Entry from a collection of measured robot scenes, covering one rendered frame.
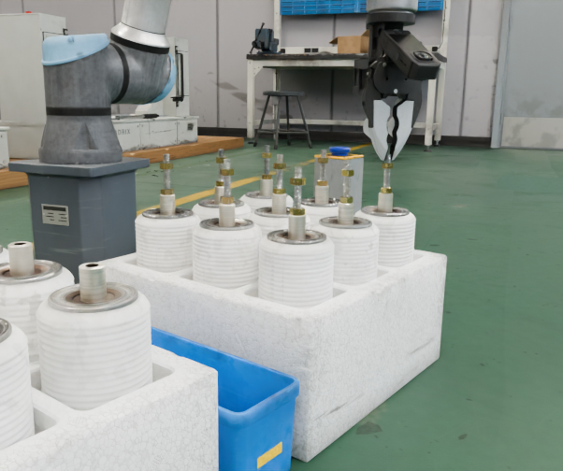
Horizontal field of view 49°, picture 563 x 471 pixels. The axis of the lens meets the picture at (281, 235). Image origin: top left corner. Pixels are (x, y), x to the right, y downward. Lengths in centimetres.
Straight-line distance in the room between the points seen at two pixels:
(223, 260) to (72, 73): 51
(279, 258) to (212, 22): 586
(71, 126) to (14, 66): 236
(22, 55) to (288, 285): 287
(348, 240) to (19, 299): 43
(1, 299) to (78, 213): 55
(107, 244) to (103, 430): 70
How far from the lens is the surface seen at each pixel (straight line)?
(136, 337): 55
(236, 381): 77
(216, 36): 652
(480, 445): 86
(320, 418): 78
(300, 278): 75
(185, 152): 431
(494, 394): 100
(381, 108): 95
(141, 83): 126
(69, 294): 58
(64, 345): 54
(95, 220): 117
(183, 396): 56
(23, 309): 63
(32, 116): 347
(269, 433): 69
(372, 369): 87
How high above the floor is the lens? 43
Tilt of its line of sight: 13 degrees down
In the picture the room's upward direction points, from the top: 1 degrees clockwise
